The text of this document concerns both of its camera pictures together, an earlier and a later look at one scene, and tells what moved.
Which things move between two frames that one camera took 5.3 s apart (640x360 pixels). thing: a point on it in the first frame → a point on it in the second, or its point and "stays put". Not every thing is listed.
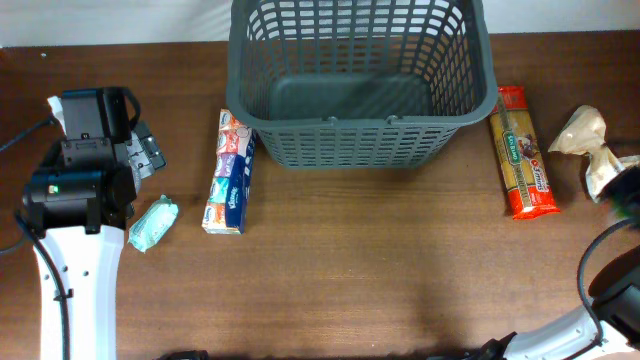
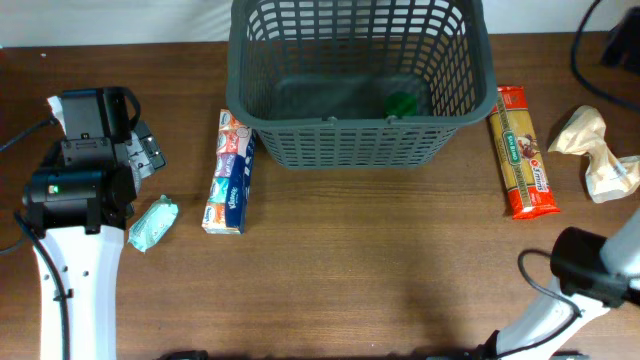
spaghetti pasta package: [522, 163] stays put
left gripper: [144, 149] stays put
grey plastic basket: [360, 83] stays put
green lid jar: [623, 212] → [400, 104]
